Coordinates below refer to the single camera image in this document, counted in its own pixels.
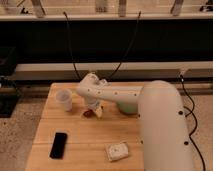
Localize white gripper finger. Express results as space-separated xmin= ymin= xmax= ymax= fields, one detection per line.
xmin=95 ymin=106 xmax=103 ymax=118

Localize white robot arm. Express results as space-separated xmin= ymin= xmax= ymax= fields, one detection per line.
xmin=76 ymin=73 xmax=195 ymax=171

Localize white sponge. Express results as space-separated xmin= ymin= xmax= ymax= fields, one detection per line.
xmin=105 ymin=142 xmax=129 ymax=162

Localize green bowl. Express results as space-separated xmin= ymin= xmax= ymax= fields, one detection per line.
xmin=117 ymin=103 xmax=138 ymax=115

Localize black phone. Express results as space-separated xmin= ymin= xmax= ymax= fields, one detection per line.
xmin=49 ymin=132 xmax=67 ymax=159

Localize left black hanging cable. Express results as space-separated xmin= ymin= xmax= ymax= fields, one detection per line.
xmin=62 ymin=11 xmax=82 ymax=81

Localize black hanging cable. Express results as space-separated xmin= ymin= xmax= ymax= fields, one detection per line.
xmin=107 ymin=10 xmax=142 ymax=81
xmin=62 ymin=11 xmax=82 ymax=81

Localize black floor cable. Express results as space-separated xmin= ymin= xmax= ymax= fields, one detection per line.
xmin=179 ymin=73 xmax=208 ymax=171

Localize right black hanging cable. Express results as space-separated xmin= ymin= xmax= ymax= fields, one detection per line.
xmin=107 ymin=10 xmax=142 ymax=81

